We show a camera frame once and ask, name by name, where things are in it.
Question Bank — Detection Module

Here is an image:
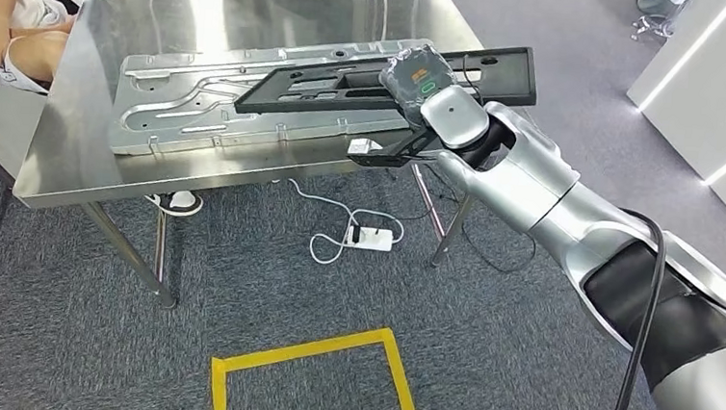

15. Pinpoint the stainless steel workbench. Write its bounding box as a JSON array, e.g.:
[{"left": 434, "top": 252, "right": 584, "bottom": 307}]
[{"left": 4, "top": 0, "right": 490, "bottom": 332}]

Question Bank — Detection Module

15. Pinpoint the white lit display stand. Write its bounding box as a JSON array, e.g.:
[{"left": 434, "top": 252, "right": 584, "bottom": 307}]
[{"left": 618, "top": 0, "right": 726, "bottom": 208}]

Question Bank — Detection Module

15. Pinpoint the person's black white sneaker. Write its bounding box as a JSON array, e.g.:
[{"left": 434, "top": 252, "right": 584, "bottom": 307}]
[{"left": 144, "top": 188, "right": 205, "bottom": 218}]

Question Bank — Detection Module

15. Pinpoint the white power cable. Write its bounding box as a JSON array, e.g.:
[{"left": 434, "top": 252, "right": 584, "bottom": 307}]
[{"left": 282, "top": 179, "right": 408, "bottom": 271}]

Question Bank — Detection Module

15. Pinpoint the black plastic plate frame part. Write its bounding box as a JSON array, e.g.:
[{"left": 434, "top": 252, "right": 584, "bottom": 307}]
[{"left": 233, "top": 27, "right": 541, "bottom": 135}]

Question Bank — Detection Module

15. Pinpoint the yellow floor tape square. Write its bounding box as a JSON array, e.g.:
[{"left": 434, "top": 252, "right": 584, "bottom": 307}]
[{"left": 208, "top": 316, "right": 432, "bottom": 410}]

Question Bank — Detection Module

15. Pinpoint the chrome chair base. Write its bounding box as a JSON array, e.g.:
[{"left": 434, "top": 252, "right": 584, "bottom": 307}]
[{"left": 630, "top": 0, "right": 689, "bottom": 45}]

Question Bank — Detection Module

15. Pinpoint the grey stamped metal panel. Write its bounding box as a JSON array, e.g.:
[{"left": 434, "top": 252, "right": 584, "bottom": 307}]
[{"left": 107, "top": 18, "right": 436, "bottom": 178}]

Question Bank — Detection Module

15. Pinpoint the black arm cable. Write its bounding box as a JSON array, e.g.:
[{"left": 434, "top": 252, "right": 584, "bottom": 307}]
[{"left": 608, "top": 209, "right": 670, "bottom": 410}]

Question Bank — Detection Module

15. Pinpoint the white power strip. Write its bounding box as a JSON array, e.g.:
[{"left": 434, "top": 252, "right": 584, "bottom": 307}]
[{"left": 346, "top": 225, "right": 394, "bottom": 252}]

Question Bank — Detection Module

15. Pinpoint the person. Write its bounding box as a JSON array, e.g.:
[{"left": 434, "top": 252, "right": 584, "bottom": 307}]
[{"left": 0, "top": 0, "right": 132, "bottom": 99}]

